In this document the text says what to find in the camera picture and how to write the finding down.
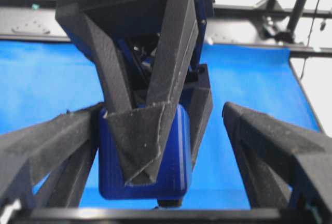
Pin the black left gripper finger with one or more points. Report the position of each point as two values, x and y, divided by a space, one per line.
283 166
48 164

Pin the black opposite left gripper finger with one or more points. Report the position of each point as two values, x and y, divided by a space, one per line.
196 98
141 97

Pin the blue table cloth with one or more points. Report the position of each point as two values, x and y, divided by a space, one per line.
41 81

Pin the black camera stand post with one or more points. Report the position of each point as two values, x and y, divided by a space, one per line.
270 28

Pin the black aluminium table frame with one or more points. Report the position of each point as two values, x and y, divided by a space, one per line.
33 21

